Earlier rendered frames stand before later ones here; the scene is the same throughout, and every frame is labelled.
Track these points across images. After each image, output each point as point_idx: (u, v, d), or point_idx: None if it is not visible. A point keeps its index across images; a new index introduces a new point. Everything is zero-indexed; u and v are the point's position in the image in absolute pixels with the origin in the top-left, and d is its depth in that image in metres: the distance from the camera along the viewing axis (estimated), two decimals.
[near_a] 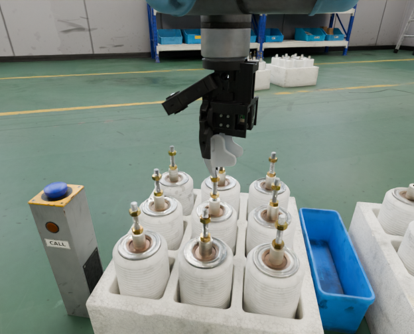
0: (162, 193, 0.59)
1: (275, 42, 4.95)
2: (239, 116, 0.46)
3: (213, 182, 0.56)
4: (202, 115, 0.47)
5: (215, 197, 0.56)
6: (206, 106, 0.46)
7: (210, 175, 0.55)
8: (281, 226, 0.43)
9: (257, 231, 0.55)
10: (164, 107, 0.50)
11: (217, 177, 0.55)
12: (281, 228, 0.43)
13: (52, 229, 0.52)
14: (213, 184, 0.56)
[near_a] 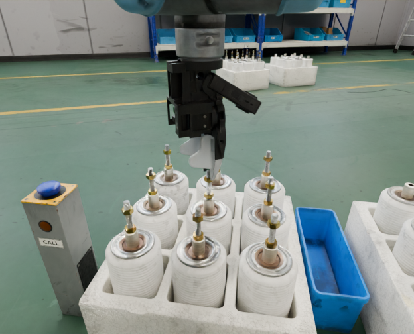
0: (156, 192, 0.59)
1: (275, 41, 4.94)
2: None
3: (210, 184, 0.55)
4: None
5: (206, 193, 0.58)
6: None
7: None
8: (274, 224, 0.42)
9: (251, 230, 0.55)
10: None
11: (205, 175, 0.55)
12: (274, 226, 0.43)
13: (46, 228, 0.52)
14: (209, 183, 0.56)
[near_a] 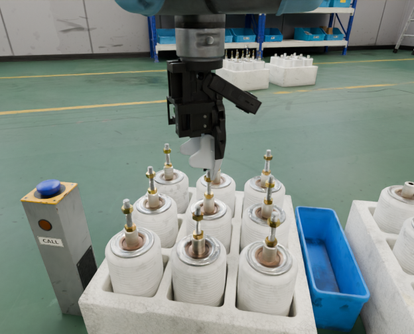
0: (156, 191, 0.59)
1: (275, 41, 4.94)
2: None
3: (206, 183, 0.56)
4: None
5: (213, 195, 0.57)
6: None
7: (206, 178, 0.54)
8: (274, 223, 0.42)
9: (251, 228, 0.54)
10: None
11: None
12: (274, 225, 0.42)
13: (46, 226, 0.52)
14: (209, 185, 0.55)
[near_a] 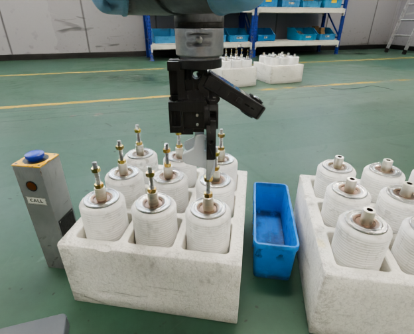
0: (125, 162, 0.71)
1: (267, 40, 5.06)
2: None
3: (166, 154, 0.68)
4: None
5: (167, 166, 0.68)
6: None
7: (163, 148, 0.68)
8: None
9: (201, 190, 0.67)
10: None
11: (168, 149, 0.67)
12: (211, 176, 0.56)
13: (32, 187, 0.64)
14: (165, 155, 0.68)
